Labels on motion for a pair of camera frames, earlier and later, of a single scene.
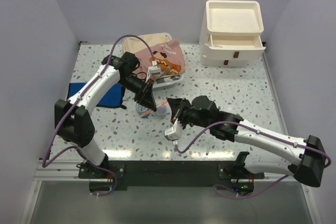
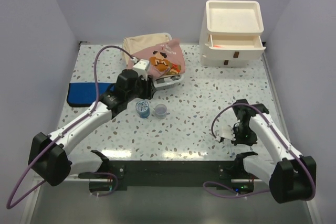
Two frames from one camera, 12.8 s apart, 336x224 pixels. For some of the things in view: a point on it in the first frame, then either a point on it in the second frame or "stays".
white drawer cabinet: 230,33 stays
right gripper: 177,105 → 250,142
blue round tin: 144,112 stays
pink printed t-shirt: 169,56 stays
